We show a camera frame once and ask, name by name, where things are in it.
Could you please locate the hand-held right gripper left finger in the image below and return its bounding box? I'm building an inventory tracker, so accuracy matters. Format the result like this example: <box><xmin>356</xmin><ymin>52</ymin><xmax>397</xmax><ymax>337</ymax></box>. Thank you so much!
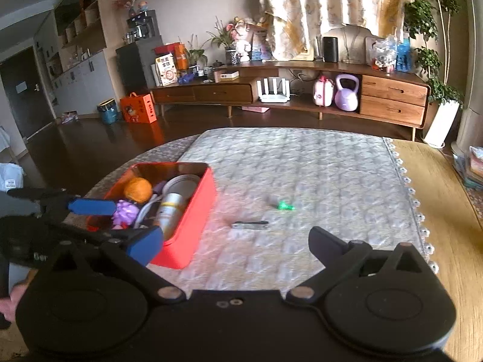
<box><xmin>38</xmin><ymin>226</ymin><xmax>187</xmax><ymax>304</ymax></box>

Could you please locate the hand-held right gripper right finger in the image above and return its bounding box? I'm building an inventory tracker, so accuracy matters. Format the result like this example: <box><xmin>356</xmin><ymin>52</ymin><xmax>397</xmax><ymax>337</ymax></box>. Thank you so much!
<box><xmin>285</xmin><ymin>226</ymin><xmax>433</xmax><ymax>304</ymax></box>

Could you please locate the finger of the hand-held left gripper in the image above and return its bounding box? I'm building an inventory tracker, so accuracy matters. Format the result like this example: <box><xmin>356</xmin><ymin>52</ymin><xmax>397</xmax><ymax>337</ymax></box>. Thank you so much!
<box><xmin>45</xmin><ymin>222</ymin><xmax>133</xmax><ymax>245</ymax></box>
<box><xmin>8</xmin><ymin>189</ymin><xmax>118</xmax><ymax>221</ymax></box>

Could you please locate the purple toy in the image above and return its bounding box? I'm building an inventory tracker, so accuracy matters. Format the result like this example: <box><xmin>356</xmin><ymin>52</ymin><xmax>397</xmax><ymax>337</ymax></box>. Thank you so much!
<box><xmin>112</xmin><ymin>200</ymin><xmax>140</xmax><ymax>229</ymax></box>

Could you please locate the silver bottle with yellow label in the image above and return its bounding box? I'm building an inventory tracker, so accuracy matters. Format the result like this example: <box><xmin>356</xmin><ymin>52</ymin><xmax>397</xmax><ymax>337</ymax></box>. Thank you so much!
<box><xmin>153</xmin><ymin>192</ymin><xmax>189</xmax><ymax>241</ymax></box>

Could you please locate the orange fruit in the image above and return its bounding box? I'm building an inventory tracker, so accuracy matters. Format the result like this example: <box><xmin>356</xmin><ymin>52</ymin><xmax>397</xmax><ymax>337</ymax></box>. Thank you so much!
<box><xmin>124</xmin><ymin>177</ymin><xmax>153</xmax><ymax>204</ymax></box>

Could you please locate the red tray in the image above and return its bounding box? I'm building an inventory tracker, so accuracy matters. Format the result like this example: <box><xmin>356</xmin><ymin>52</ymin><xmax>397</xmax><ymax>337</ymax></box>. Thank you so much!
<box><xmin>86</xmin><ymin>162</ymin><xmax>217</xmax><ymax>270</ymax></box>

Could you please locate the white paper cup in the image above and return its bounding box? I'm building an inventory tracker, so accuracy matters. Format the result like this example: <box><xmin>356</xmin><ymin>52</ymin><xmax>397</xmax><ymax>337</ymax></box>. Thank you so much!
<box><xmin>162</xmin><ymin>173</ymin><xmax>201</xmax><ymax>200</ymax></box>

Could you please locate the person's left hand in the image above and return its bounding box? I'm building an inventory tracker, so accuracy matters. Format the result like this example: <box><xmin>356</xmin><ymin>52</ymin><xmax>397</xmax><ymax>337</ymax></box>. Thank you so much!
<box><xmin>0</xmin><ymin>276</ymin><xmax>34</xmax><ymax>325</ymax></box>

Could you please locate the white curved plastic piece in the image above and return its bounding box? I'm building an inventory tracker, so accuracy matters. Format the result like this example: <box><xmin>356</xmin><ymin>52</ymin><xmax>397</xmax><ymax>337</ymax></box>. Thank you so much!
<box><xmin>134</xmin><ymin>194</ymin><xmax>163</xmax><ymax>229</ymax></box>

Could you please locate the white bag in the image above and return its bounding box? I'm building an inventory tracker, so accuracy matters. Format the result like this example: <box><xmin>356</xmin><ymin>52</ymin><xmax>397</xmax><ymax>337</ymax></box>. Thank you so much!
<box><xmin>0</xmin><ymin>162</ymin><xmax>25</xmax><ymax>193</ymax></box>

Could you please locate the white quilted mat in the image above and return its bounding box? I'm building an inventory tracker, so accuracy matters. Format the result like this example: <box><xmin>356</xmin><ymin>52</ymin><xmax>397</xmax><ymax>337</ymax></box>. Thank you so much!
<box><xmin>147</xmin><ymin>127</ymin><xmax>434</xmax><ymax>302</ymax></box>

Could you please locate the lace tablecloth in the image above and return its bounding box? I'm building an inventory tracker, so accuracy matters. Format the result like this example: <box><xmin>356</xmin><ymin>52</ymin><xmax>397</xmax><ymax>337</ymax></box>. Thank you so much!
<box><xmin>85</xmin><ymin>134</ymin><xmax>200</xmax><ymax>198</ymax></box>

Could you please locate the blue bucket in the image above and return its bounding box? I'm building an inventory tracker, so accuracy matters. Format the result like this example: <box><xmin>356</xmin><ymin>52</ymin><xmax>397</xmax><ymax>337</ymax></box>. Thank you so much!
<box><xmin>97</xmin><ymin>99</ymin><xmax>117</xmax><ymax>125</ymax></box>

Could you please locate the orange gift box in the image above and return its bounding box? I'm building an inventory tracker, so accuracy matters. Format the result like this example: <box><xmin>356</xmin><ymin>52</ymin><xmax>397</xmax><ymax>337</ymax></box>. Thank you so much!
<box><xmin>120</xmin><ymin>92</ymin><xmax>157</xmax><ymax>124</ymax></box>

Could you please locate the grey kitchen cabinet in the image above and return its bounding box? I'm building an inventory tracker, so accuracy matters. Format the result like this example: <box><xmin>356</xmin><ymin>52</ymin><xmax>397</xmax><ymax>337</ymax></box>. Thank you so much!
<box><xmin>51</xmin><ymin>51</ymin><xmax>117</xmax><ymax>117</ymax></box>

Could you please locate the dark door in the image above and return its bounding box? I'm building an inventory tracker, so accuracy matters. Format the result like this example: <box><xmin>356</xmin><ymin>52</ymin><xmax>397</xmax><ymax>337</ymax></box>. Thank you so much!
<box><xmin>0</xmin><ymin>47</ymin><xmax>55</xmax><ymax>140</ymax></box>

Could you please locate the black cabinet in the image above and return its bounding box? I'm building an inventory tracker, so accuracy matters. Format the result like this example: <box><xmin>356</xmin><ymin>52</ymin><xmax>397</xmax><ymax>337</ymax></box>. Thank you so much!
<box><xmin>116</xmin><ymin>36</ymin><xmax>164</xmax><ymax>95</ymax></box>

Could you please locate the purple kettlebell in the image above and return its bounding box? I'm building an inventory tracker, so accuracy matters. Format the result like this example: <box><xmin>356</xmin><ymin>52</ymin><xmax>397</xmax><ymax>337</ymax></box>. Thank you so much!
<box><xmin>335</xmin><ymin>74</ymin><xmax>359</xmax><ymax>112</ymax></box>

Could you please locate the printed white snack box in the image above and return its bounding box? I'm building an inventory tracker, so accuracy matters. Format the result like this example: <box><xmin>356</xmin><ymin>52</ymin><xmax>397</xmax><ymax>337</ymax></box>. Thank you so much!
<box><xmin>155</xmin><ymin>53</ymin><xmax>178</xmax><ymax>87</ymax></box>

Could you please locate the small pink suitcase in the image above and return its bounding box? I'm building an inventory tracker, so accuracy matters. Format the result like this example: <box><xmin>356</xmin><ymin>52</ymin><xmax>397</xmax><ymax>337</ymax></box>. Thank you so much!
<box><xmin>312</xmin><ymin>75</ymin><xmax>336</xmax><ymax>107</ymax></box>

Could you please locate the wooden TV cabinet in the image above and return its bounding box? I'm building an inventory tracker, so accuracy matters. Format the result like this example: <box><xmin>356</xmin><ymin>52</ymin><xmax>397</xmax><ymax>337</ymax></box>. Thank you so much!
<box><xmin>150</xmin><ymin>60</ymin><xmax>431</xmax><ymax>140</ymax></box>

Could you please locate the white router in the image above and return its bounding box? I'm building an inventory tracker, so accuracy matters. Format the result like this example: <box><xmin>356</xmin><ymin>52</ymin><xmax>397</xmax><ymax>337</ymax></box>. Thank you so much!
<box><xmin>257</xmin><ymin>77</ymin><xmax>290</xmax><ymax>103</ymax></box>

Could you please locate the pile of bags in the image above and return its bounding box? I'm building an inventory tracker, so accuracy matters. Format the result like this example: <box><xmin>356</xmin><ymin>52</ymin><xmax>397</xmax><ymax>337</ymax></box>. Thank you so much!
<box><xmin>451</xmin><ymin>145</ymin><xmax>483</xmax><ymax>189</ymax></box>

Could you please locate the tall white planter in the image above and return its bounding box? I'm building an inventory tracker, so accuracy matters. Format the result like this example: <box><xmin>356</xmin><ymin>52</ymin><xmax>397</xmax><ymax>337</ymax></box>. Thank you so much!
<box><xmin>423</xmin><ymin>100</ymin><xmax>462</xmax><ymax>148</ymax></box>

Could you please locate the tall orange box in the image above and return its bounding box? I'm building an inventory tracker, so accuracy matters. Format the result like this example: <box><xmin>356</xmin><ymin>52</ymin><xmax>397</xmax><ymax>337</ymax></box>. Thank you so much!
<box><xmin>174</xmin><ymin>43</ymin><xmax>188</xmax><ymax>71</ymax></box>

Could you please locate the small potted plant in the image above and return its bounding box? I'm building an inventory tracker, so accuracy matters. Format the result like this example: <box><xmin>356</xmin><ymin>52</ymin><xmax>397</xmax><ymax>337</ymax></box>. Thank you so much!
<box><xmin>187</xmin><ymin>34</ymin><xmax>208</xmax><ymax>76</ymax></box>

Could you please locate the coffee machine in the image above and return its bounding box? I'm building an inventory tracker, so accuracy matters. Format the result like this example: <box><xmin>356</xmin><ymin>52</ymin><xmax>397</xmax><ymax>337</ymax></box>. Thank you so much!
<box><xmin>126</xmin><ymin>9</ymin><xmax>157</xmax><ymax>42</ymax></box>

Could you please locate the black speaker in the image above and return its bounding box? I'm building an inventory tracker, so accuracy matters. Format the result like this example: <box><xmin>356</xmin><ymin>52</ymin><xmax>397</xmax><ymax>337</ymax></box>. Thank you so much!
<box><xmin>322</xmin><ymin>37</ymin><xmax>339</xmax><ymax>63</ymax></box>

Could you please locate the clear bag of toys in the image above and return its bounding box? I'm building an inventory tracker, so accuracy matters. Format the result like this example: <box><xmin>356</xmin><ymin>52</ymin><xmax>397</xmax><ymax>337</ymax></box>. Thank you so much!
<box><xmin>370</xmin><ymin>36</ymin><xmax>398</xmax><ymax>72</ymax></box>

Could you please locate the potted orchid plant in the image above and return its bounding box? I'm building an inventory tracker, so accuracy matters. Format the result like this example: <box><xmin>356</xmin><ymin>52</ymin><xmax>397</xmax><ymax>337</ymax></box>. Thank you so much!
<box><xmin>207</xmin><ymin>17</ymin><xmax>238</xmax><ymax>65</ymax></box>

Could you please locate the blue pack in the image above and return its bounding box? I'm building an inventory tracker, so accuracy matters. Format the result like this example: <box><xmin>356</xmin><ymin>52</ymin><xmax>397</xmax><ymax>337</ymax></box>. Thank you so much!
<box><xmin>396</xmin><ymin>38</ymin><xmax>412</xmax><ymax>72</ymax></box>

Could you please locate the cream scalloped board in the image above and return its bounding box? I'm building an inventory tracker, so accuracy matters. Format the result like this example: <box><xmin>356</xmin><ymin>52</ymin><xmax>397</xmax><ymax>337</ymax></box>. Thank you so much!
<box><xmin>325</xmin><ymin>24</ymin><xmax>378</xmax><ymax>63</ymax></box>

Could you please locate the pastel picture box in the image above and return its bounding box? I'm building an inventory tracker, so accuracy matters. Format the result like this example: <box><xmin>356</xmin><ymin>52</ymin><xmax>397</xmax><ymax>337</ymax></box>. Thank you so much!
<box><xmin>251</xmin><ymin>30</ymin><xmax>273</xmax><ymax>62</ymax></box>

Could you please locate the grey column air conditioner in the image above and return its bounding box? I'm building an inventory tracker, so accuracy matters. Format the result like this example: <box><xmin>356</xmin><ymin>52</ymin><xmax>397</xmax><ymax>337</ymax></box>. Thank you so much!
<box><xmin>451</xmin><ymin>0</ymin><xmax>483</xmax><ymax>155</ymax></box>

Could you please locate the doll figure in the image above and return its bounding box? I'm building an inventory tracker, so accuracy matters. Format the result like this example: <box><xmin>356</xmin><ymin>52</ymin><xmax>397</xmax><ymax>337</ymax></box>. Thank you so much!
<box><xmin>234</xmin><ymin>19</ymin><xmax>253</xmax><ymax>62</ymax></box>

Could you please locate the green indoor tree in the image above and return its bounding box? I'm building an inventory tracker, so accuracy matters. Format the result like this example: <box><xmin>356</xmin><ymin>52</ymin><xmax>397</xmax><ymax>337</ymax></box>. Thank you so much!
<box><xmin>404</xmin><ymin>0</ymin><xmax>465</xmax><ymax>104</ymax></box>

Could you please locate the floral draped cloth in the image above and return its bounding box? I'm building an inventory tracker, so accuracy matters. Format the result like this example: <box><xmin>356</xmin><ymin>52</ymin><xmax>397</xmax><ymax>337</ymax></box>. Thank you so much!
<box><xmin>260</xmin><ymin>0</ymin><xmax>416</xmax><ymax>61</ymax></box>

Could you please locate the wooden wall shelf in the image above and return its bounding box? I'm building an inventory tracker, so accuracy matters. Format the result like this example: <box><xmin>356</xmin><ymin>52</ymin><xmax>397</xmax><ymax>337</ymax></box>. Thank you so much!
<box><xmin>55</xmin><ymin>0</ymin><xmax>107</xmax><ymax>49</ymax></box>

